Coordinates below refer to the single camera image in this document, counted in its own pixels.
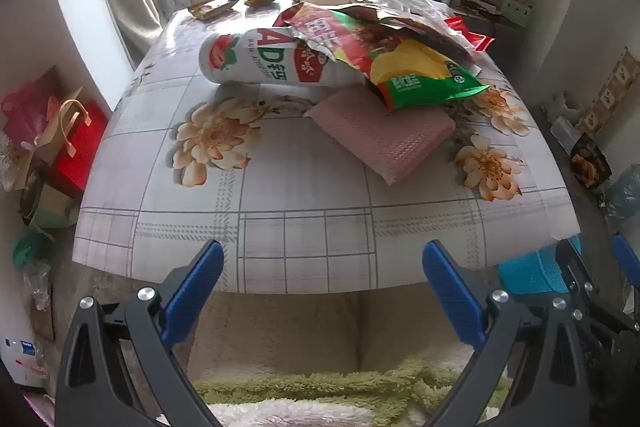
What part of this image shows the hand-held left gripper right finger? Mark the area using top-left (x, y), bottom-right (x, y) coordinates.
top-left (421, 240), bottom-right (593, 427)

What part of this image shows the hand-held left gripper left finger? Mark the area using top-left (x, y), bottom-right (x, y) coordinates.
top-left (54, 239), bottom-right (225, 427)

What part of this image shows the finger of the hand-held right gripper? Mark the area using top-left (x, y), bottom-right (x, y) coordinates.
top-left (555, 238), bottom-right (640, 333)
top-left (612, 233), bottom-right (640, 282)

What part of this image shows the blue mesh waste bin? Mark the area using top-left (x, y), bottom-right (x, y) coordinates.
top-left (497, 234), bottom-right (583, 295)

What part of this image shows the pink tissue pack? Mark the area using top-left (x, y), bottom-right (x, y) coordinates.
top-left (305, 86), bottom-right (457, 185)

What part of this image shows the yellow green chip bag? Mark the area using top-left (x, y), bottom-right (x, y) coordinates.
top-left (370, 39), bottom-right (492, 112)

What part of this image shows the white strawberry print bottle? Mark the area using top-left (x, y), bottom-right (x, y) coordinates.
top-left (198, 27), bottom-right (373, 88)

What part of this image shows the red wrapper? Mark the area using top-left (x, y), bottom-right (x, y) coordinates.
top-left (442, 16), bottom-right (495, 52)

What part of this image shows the red snack bag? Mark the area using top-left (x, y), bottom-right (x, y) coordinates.
top-left (277, 2), bottom-right (398, 80)

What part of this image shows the dark orange print box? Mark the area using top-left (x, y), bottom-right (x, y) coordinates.
top-left (570, 134), bottom-right (614, 190)

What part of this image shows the white plastic bags pile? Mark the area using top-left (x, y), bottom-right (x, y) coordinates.
top-left (542, 92), bottom-right (584, 152)

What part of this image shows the clear plastic wrap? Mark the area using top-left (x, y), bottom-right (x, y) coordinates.
top-left (22, 259), bottom-right (54, 313)

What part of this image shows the green fluffy blanket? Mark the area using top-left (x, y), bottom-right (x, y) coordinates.
top-left (192, 357), bottom-right (512, 414)

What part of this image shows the green beige paper bag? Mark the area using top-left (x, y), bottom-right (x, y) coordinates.
top-left (20, 174), bottom-right (81, 229)

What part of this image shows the printed cardboard strip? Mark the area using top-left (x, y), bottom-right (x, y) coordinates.
top-left (580, 47), bottom-right (640, 134)

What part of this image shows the green plastic bag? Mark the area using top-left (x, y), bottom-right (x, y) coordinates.
top-left (12, 231), bottom-right (52, 271)

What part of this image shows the red gift bag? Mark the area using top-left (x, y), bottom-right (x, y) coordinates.
top-left (52, 102), bottom-right (109, 200)

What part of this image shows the white flat box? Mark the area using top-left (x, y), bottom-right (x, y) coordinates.
top-left (0, 336), bottom-right (52, 394)

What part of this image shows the brown paper carrier bag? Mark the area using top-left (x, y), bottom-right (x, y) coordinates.
top-left (27, 67), bottom-right (94, 170)

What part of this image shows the pink plastic bag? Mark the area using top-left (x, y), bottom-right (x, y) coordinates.
top-left (0, 79), bottom-right (52, 138)

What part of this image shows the pale green power strip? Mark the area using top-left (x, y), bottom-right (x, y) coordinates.
top-left (500, 0), bottom-right (534, 28)

